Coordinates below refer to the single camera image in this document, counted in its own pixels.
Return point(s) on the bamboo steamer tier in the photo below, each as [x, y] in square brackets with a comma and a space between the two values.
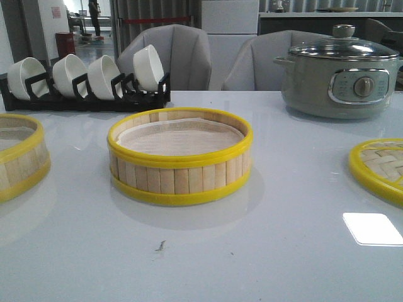
[25, 164]
[180, 180]

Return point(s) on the person standing in background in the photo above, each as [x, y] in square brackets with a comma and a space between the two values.
[94, 13]

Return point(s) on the glass pot lid with knob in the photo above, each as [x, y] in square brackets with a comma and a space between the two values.
[342, 45]

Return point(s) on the left grey upholstered chair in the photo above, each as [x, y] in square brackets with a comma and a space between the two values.
[184, 52]

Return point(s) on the black dish rack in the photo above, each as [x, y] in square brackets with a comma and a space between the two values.
[127, 96]

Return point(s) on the white bowl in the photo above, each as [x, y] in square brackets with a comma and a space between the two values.
[19, 72]
[100, 74]
[148, 68]
[64, 71]

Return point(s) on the white cabinet in background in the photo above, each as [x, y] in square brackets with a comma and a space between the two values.
[228, 25]

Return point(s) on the paper liner in tier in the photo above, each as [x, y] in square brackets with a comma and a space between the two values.
[183, 137]
[11, 136]

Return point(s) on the red barrier tape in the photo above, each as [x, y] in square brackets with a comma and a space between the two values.
[157, 20]

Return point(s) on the paper liner in left tier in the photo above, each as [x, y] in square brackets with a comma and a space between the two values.
[11, 136]

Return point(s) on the paper liner in centre tier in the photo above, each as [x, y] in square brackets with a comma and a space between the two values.
[183, 137]

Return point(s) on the woven bamboo steamer lid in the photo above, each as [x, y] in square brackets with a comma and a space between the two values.
[377, 166]

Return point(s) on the grey upholstered chair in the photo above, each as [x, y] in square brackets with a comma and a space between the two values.
[184, 52]
[254, 68]

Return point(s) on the white bowl far left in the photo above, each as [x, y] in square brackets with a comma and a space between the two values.
[19, 72]

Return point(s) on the red bin in background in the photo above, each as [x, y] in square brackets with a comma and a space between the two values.
[65, 44]

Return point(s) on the grey-green electric cooking pot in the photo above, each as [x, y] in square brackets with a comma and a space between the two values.
[341, 89]

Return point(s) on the right grey upholstered chair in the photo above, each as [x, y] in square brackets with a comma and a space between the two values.
[254, 68]

